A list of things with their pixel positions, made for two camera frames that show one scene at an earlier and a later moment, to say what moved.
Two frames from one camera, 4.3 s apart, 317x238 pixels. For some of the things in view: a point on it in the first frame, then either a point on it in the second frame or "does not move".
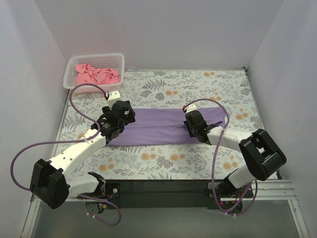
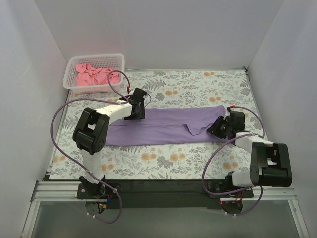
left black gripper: [126, 112] to [135, 115]
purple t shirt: [163, 127] does not move
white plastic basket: [106, 70] does not move
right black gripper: [192, 121] to [217, 128]
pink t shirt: [87, 75] does not move
